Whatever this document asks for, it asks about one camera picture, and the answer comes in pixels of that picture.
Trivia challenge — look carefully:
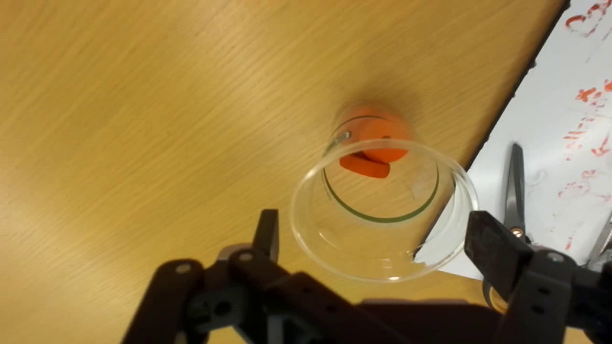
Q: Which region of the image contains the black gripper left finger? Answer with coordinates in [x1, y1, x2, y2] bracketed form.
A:
[122, 209, 384, 344]

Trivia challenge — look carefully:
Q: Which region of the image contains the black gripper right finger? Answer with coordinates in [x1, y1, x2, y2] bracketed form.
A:
[462, 211, 612, 344]

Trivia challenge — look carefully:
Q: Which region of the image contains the small whiteboard with red writing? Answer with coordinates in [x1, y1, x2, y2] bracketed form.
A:
[413, 0, 612, 284]

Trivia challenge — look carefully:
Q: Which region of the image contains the orange ring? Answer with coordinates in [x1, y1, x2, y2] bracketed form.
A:
[338, 152, 392, 180]
[332, 106, 413, 165]

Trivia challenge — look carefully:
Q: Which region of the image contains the clear plastic cup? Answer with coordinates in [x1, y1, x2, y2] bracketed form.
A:
[288, 108, 481, 285]

